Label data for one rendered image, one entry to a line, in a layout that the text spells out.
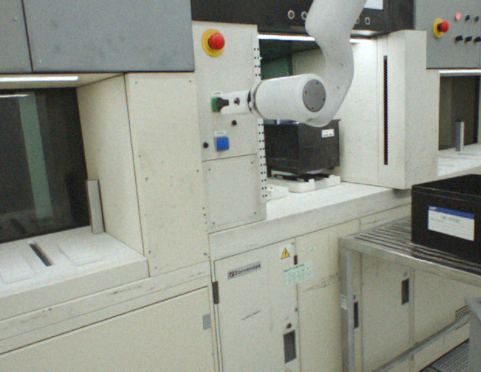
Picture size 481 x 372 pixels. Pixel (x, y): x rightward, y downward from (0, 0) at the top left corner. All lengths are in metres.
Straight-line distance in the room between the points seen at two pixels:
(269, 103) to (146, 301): 0.56
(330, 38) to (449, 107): 2.01
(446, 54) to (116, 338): 1.49
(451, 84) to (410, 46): 1.24
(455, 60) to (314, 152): 0.66
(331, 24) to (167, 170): 0.49
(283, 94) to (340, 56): 0.13
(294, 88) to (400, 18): 0.88
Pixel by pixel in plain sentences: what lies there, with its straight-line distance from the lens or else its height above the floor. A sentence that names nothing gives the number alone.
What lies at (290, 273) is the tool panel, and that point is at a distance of 1.34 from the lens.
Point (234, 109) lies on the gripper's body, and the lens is 0.97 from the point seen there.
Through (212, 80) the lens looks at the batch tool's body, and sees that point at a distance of 1.12.
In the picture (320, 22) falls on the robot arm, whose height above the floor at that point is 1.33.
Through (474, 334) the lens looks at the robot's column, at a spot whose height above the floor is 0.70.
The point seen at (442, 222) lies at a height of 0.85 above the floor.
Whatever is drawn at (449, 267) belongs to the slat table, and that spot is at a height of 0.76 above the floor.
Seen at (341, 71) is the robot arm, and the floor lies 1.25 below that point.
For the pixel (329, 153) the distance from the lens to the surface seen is 1.67.
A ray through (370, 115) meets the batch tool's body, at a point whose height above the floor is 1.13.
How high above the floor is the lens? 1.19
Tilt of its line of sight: 10 degrees down
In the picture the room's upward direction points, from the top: 4 degrees counter-clockwise
